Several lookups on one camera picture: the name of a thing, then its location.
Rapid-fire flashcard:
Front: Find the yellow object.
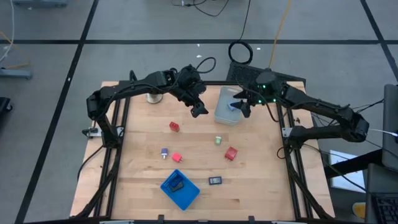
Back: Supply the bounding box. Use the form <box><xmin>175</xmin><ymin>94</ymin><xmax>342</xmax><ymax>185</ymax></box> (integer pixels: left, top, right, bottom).
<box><xmin>352</xmin><ymin>202</ymin><xmax>367</xmax><ymax>219</ymax></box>

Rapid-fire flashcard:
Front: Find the black desk beam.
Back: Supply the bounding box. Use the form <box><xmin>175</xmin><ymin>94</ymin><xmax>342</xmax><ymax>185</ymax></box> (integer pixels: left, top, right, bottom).
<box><xmin>324</xmin><ymin>148</ymin><xmax>384</xmax><ymax>180</ymax></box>

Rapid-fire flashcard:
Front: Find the white bulb brass base lamp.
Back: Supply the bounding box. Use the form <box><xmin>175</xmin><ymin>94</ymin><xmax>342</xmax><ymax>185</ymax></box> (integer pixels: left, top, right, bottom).
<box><xmin>145</xmin><ymin>92</ymin><xmax>164</xmax><ymax>105</ymax></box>

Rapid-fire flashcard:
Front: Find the white paper sheet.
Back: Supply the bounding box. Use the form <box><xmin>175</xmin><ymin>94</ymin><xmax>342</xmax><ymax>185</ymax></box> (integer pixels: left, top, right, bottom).
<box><xmin>328</xmin><ymin>149</ymin><xmax>367</xmax><ymax>194</ymax></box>

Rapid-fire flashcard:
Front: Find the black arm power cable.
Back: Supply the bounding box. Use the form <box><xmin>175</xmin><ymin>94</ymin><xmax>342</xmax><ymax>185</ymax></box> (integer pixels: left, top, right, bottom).
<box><xmin>76</xmin><ymin>143</ymin><xmax>106</xmax><ymax>182</ymax></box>

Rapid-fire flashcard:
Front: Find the yellow cable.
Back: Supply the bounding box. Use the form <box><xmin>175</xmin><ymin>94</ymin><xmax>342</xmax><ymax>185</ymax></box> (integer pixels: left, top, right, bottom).
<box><xmin>267</xmin><ymin>0</ymin><xmax>293</xmax><ymax>70</ymax></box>

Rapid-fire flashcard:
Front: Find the black mesh panel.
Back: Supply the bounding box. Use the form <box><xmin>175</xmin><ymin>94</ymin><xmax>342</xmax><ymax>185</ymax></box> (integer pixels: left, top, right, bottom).
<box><xmin>226</xmin><ymin>61</ymin><xmax>307</xmax><ymax>90</ymax></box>

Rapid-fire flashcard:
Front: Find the grey floor bar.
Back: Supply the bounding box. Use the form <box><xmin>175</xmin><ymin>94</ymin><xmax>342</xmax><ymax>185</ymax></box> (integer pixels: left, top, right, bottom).
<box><xmin>0</xmin><ymin>67</ymin><xmax>34</xmax><ymax>80</ymax></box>

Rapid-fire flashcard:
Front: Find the orange floor cable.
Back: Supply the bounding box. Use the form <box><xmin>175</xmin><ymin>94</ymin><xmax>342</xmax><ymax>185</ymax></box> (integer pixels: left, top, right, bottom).
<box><xmin>0</xmin><ymin>30</ymin><xmax>31</xmax><ymax>70</ymax></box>

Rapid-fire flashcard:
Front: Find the black aluminium table frame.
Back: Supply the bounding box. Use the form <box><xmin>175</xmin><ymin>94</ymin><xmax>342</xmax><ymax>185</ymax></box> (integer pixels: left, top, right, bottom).
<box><xmin>73</xmin><ymin>70</ymin><xmax>335</xmax><ymax>224</ymax></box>

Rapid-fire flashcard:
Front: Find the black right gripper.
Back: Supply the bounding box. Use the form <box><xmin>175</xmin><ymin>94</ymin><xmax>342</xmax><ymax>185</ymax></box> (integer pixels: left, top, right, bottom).
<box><xmin>233</xmin><ymin>88</ymin><xmax>266</xmax><ymax>118</ymax></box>

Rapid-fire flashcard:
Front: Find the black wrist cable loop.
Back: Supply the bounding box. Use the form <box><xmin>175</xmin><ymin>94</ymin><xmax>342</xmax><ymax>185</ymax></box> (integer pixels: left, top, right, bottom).
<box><xmin>195</xmin><ymin>57</ymin><xmax>217</xmax><ymax>75</ymax></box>

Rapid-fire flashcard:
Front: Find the grey floor platform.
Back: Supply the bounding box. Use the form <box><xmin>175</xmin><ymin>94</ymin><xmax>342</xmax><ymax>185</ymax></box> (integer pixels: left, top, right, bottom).
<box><xmin>12</xmin><ymin>0</ymin><xmax>70</xmax><ymax>9</ymax></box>

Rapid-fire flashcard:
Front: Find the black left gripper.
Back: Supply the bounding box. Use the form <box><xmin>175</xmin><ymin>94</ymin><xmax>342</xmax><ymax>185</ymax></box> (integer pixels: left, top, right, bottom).
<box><xmin>180</xmin><ymin>83</ymin><xmax>209</xmax><ymax>118</ymax></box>

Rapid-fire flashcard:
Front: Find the black floor equipment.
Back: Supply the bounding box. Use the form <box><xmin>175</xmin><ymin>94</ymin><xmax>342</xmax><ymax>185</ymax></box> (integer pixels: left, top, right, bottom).
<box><xmin>0</xmin><ymin>96</ymin><xmax>13</xmax><ymax>121</ymax></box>

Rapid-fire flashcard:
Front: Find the blue digital timer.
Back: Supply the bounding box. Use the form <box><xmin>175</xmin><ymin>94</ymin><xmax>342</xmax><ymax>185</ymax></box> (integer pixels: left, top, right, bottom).
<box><xmin>169</xmin><ymin>175</ymin><xmax>183</xmax><ymax>189</ymax></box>

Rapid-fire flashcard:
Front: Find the coiled black cable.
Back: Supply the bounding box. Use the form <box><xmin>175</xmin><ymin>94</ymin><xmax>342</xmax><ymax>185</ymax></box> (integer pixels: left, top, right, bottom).
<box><xmin>228</xmin><ymin>0</ymin><xmax>254</xmax><ymax>65</ymax></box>

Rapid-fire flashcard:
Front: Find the grey plastic bin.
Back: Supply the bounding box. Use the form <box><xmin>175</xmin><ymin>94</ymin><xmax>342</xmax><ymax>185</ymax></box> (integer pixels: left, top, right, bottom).
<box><xmin>213</xmin><ymin>86</ymin><xmax>244</xmax><ymax>126</ymax></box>

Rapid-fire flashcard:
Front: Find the black floor cable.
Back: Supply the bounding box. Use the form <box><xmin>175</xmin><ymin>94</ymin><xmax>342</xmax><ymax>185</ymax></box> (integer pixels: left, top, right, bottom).
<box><xmin>172</xmin><ymin>0</ymin><xmax>233</xmax><ymax>18</ymax></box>

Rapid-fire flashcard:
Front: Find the large red charger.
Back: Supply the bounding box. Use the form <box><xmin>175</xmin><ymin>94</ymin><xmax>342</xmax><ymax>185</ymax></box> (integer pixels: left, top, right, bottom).
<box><xmin>224</xmin><ymin>146</ymin><xmax>239</xmax><ymax>162</ymax></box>

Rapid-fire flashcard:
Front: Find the black keyboard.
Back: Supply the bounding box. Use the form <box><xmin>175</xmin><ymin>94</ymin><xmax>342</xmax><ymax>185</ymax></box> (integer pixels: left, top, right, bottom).
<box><xmin>371</xmin><ymin>192</ymin><xmax>398</xmax><ymax>224</ymax></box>

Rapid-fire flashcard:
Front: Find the white plug cable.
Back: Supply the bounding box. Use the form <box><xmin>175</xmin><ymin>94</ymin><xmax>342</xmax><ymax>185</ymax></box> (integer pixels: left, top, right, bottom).
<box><xmin>376</xmin><ymin>129</ymin><xmax>398</xmax><ymax>138</ymax></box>

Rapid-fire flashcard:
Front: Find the grey monitor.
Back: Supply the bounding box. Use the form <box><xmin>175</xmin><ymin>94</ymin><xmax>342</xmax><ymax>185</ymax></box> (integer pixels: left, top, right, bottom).
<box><xmin>381</xmin><ymin>83</ymin><xmax>398</xmax><ymax>172</ymax></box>

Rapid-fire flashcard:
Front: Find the white floor cable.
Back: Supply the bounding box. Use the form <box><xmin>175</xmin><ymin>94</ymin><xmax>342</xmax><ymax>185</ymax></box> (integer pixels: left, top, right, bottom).
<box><xmin>0</xmin><ymin>0</ymin><xmax>16</xmax><ymax>63</ymax></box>

